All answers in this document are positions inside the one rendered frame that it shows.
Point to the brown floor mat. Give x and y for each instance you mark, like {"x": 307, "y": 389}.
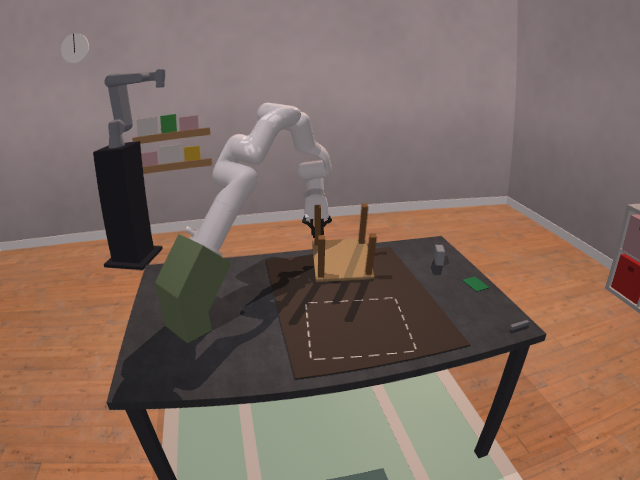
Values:
{"x": 357, "y": 328}

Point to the wooden stool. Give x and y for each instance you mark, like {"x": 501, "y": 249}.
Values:
{"x": 344, "y": 259}

